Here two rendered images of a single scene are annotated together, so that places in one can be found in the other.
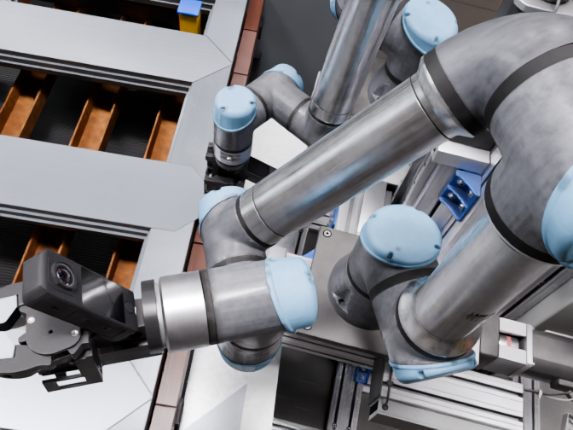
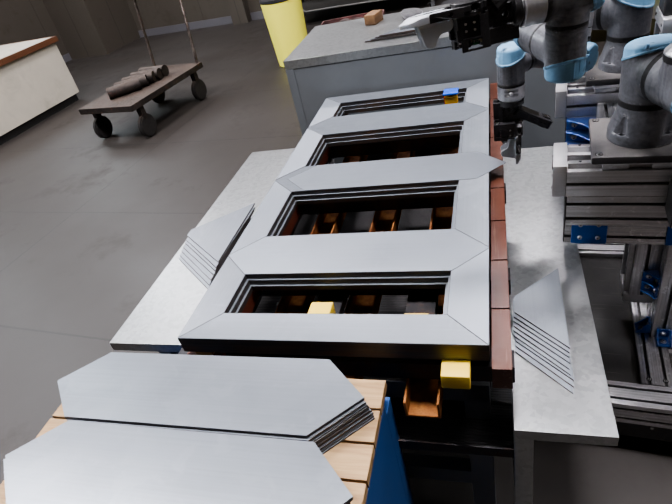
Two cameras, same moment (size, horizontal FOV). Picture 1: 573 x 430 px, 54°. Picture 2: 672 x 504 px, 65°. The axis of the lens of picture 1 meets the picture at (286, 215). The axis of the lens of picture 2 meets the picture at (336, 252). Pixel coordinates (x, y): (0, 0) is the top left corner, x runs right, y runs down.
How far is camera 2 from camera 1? 0.93 m
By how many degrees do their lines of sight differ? 29
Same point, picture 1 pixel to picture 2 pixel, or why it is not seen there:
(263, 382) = (570, 275)
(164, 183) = (460, 161)
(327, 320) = (614, 150)
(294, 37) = not seen: hidden behind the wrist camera
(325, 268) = (601, 132)
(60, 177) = (390, 171)
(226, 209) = not seen: hidden behind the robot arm
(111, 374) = (455, 241)
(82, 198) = (407, 176)
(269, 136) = (525, 158)
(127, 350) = (501, 27)
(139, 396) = (479, 248)
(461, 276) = not seen: outside the picture
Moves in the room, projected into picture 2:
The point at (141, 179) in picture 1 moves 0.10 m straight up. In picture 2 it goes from (444, 162) to (441, 134)
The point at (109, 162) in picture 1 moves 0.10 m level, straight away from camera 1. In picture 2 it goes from (420, 160) to (410, 149)
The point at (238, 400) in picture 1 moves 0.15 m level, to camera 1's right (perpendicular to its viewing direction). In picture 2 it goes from (554, 277) to (617, 279)
